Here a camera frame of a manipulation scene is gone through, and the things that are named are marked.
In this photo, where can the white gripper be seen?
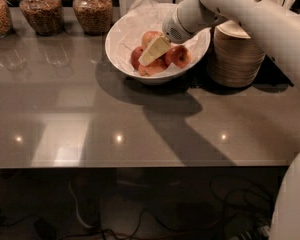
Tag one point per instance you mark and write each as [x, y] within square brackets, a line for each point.
[171, 27]

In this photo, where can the red yellow apple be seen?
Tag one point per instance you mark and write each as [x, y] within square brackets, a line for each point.
[153, 68]
[148, 36]

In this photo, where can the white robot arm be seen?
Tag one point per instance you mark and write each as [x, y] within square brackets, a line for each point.
[276, 30]

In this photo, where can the left dark red apple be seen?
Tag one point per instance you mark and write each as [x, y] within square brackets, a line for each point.
[135, 55]

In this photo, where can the white ceramic bowl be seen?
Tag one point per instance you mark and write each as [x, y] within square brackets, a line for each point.
[156, 79]

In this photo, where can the right red apple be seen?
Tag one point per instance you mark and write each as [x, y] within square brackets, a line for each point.
[178, 55]

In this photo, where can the front white paper bowl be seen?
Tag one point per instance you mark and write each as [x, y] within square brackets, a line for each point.
[231, 28]

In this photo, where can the right glass cereal jar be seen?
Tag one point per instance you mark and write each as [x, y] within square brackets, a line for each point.
[94, 16]

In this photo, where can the stack of brown paper plates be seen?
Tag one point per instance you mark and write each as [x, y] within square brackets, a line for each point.
[235, 62]

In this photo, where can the middle glass cereal jar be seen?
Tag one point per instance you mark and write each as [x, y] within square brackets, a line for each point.
[45, 17]

